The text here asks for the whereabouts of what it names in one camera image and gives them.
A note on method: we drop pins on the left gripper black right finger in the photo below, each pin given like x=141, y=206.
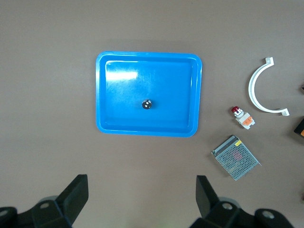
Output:
x=213, y=209

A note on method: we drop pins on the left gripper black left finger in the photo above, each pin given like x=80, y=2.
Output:
x=66, y=204

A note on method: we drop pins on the perforated metal power supply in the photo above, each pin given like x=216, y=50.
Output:
x=235, y=156

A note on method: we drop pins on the orange button box black base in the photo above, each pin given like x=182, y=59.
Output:
x=300, y=128

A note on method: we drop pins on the large white half-round pipe clamp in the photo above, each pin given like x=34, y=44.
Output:
x=251, y=88

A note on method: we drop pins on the blue plastic tray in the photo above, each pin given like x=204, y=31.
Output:
x=166, y=83

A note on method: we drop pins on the red-capped white push button switch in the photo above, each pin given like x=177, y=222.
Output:
x=244, y=118

